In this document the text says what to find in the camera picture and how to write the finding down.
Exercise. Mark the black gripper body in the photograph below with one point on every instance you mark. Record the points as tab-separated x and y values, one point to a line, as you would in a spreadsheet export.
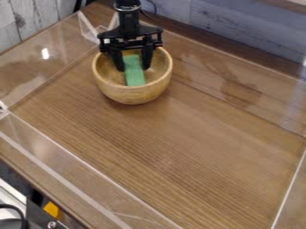
135	39

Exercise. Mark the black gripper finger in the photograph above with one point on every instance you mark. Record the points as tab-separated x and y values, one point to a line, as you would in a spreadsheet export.
147	55
116	56

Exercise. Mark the green rectangular block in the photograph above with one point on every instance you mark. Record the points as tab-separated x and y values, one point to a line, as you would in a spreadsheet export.
132	70

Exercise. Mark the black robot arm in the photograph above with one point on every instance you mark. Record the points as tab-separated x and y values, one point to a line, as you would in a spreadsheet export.
128	10

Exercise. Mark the brown wooden bowl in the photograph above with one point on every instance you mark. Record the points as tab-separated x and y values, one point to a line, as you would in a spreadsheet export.
111	80

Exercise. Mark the yellow sticker label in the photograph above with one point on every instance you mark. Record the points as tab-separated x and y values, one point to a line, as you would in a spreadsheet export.
52	210

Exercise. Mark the silver screw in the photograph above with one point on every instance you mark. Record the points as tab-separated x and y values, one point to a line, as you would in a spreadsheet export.
51	225

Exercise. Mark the clear acrylic corner bracket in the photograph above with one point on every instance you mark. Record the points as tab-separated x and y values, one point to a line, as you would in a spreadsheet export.
90	31

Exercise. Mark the clear acrylic front wall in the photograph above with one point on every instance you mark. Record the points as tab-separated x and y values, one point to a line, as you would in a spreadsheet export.
95	156

